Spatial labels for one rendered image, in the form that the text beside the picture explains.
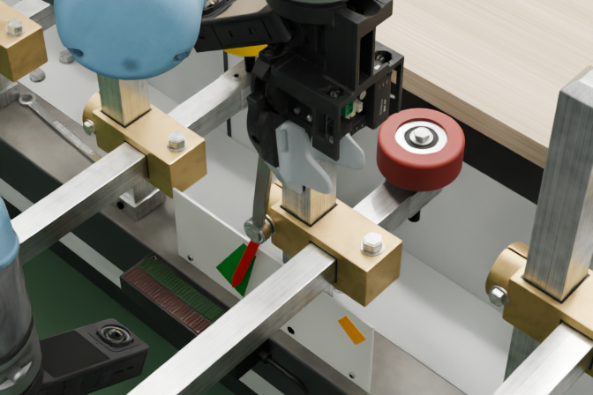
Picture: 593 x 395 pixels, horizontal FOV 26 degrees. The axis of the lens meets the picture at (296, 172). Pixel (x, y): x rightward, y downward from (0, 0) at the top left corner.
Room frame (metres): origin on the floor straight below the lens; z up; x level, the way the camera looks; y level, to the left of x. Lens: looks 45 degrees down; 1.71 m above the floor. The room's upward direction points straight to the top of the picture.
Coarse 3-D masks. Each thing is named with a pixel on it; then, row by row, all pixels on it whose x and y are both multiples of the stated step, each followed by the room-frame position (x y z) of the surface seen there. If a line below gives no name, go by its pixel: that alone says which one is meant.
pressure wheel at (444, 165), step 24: (408, 120) 0.87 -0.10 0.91; (432, 120) 0.87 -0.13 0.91; (384, 144) 0.84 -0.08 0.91; (408, 144) 0.85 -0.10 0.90; (432, 144) 0.85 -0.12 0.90; (456, 144) 0.84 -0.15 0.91; (384, 168) 0.83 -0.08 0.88; (408, 168) 0.82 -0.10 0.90; (432, 168) 0.81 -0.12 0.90; (456, 168) 0.83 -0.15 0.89
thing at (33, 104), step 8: (24, 96) 1.13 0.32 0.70; (32, 96) 1.13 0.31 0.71; (24, 104) 1.12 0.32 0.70; (32, 104) 1.12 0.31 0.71; (40, 112) 1.11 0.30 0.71; (48, 112) 1.11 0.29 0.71; (48, 120) 1.09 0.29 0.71; (56, 120) 1.09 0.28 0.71; (56, 128) 1.08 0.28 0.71; (64, 128) 1.08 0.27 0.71; (64, 136) 1.07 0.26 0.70; (72, 136) 1.06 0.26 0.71; (72, 144) 1.05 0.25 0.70; (80, 144) 1.05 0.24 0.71; (88, 152) 1.04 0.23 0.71; (96, 160) 1.02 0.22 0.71
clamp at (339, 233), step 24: (288, 216) 0.79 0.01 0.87; (336, 216) 0.79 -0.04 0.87; (360, 216) 0.79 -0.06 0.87; (288, 240) 0.78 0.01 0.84; (312, 240) 0.76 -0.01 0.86; (336, 240) 0.76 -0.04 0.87; (360, 240) 0.76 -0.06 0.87; (384, 240) 0.76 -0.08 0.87; (336, 264) 0.74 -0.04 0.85; (360, 264) 0.73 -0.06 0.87; (384, 264) 0.74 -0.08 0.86; (360, 288) 0.72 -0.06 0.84; (384, 288) 0.74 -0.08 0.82
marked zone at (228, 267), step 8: (240, 248) 0.83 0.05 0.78; (232, 256) 0.83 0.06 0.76; (240, 256) 0.83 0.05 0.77; (224, 264) 0.84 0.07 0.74; (232, 264) 0.83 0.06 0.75; (224, 272) 0.84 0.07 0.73; (232, 272) 0.83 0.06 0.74; (248, 272) 0.82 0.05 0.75; (248, 280) 0.82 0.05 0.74; (240, 288) 0.83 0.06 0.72
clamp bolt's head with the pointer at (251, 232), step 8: (248, 224) 0.80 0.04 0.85; (272, 224) 0.79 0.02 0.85; (248, 232) 0.79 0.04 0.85; (256, 232) 0.78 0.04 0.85; (272, 232) 0.79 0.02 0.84; (256, 240) 0.78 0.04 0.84; (248, 248) 0.81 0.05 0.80; (256, 248) 0.80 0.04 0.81; (248, 256) 0.81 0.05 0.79; (240, 264) 0.82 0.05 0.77; (248, 264) 0.81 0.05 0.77; (240, 272) 0.82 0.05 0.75; (232, 280) 0.83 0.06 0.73; (240, 280) 0.82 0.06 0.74
